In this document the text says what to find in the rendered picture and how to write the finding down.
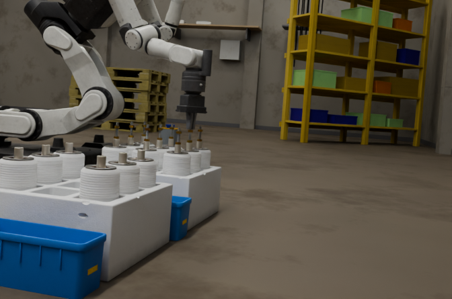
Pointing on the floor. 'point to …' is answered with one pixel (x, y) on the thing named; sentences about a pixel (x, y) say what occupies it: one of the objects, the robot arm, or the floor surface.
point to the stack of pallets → (159, 111)
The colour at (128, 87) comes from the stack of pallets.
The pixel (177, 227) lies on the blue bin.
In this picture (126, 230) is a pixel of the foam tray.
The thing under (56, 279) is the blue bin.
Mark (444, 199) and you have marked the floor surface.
